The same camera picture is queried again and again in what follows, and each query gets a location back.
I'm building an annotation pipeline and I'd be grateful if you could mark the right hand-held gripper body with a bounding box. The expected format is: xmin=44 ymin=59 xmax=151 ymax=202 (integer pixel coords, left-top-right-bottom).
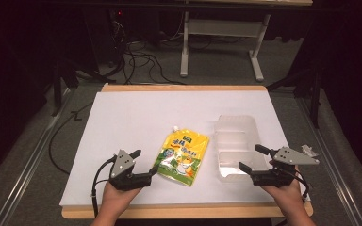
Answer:
xmin=250 ymin=146 xmax=321 ymax=188

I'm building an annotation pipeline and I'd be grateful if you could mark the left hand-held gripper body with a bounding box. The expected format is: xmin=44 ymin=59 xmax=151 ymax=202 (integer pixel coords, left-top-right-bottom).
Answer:
xmin=108 ymin=149 xmax=153 ymax=191

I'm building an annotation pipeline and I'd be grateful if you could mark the clear plastic container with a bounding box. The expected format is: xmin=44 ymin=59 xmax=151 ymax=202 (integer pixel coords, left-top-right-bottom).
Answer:
xmin=213 ymin=114 xmax=272 ymax=184

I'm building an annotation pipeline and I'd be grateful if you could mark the yellow spouted sauce pouch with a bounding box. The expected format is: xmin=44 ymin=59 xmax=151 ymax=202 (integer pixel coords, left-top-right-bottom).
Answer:
xmin=152 ymin=125 xmax=210 ymax=187

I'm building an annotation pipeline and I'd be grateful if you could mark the person's left hand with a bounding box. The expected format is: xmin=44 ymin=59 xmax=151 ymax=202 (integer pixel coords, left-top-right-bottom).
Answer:
xmin=98 ymin=180 xmax=142 ymax=218

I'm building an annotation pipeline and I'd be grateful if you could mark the person's right hand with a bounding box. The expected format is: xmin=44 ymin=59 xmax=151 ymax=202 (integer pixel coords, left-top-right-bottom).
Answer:
xmin=259 ymin=178 xmax=306 ymax=218

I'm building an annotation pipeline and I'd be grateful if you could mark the crumpled white paper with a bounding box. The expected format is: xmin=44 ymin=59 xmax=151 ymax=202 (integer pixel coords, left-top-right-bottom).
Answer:
xmin=301 ymin=144 xmax=320 ymax=157

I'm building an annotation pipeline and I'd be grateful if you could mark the white table cover sheet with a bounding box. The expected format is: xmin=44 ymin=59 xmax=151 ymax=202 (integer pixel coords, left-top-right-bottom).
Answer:
xmin=59 ymin=90 xmax=311 ymax=207

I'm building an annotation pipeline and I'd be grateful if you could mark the black metal stand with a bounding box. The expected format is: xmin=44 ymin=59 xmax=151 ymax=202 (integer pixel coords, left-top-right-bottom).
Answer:
xmin=266 ymin=65 xmax=325 ymax=130
xmin=51 ymin=58 xmax=117 ymax=118

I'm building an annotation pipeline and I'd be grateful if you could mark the black computer tower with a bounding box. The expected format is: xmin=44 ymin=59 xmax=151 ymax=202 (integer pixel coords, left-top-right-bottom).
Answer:
xmin=84 ymin=8 xmax=130 ymax=68

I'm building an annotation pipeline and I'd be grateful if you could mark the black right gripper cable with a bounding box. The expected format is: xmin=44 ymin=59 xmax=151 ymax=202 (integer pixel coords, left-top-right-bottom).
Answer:
xmin=293 ymin=170 xmax=311 ymax=200

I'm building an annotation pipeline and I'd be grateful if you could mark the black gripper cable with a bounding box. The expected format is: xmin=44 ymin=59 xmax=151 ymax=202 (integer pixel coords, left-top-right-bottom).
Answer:
xmin=90 ymin=155 xmax=118 ymax=218
xmin=293 ymin=170 xmax=311 ymax=200

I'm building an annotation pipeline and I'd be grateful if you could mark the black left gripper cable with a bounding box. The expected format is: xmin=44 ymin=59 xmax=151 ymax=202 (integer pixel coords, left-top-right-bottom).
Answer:
xmin=90 ymin=155 xmax=118 ymax=218

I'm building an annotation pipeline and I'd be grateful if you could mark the silver metal floor rail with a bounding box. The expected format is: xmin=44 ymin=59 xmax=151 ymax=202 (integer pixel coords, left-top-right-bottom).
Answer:
xmin=295 ymin=96 xmax=362 ymax=226
xmin=0 ymin=88 xmax=77 ymax=226

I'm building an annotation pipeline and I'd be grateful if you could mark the long black floor cable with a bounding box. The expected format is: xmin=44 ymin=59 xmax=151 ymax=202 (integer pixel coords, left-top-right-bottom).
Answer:
xmin=48 ymin=103 xmax=92 ymax=175

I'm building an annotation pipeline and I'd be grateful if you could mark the tangle of black floor cables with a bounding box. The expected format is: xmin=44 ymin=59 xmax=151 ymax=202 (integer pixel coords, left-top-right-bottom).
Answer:
xmin=119 ymin=39 xmax=187 ymax=86

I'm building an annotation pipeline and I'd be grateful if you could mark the white metal desk frame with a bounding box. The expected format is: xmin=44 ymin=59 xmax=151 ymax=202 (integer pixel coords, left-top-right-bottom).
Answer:
xmin=179 ymin=10 xmax=272 ymax=83

